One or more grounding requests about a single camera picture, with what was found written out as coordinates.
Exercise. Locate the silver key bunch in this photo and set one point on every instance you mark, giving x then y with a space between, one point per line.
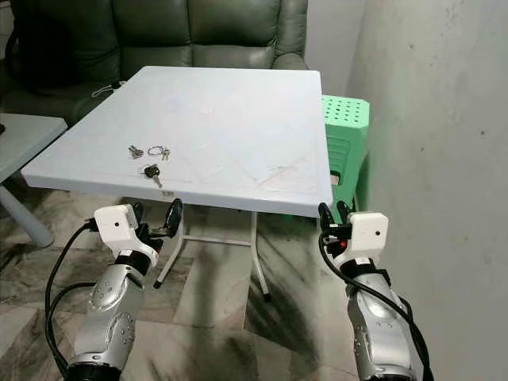
136 152

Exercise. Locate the black-headed key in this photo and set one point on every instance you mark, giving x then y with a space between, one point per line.
151 171

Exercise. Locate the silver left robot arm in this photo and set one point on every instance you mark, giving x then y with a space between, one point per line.
115 317

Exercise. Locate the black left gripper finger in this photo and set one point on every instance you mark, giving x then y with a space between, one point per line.
174 214
138 214

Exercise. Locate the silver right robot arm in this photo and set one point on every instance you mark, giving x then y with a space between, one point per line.
381 325

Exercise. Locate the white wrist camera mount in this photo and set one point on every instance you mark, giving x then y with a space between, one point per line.
115 222
367 234

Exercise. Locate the dark green leather sofa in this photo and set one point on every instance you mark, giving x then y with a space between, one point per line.
206 32

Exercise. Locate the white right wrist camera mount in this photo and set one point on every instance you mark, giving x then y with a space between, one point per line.
367 234

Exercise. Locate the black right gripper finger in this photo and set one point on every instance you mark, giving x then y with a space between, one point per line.
325 217
344 211

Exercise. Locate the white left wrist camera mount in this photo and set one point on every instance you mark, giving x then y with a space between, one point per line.
115 222

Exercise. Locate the green plastic stool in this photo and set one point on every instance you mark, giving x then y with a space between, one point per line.
345 119

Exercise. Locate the white folding table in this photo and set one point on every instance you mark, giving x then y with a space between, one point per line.
206 119

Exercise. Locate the black bag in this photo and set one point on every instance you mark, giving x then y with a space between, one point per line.
40 48

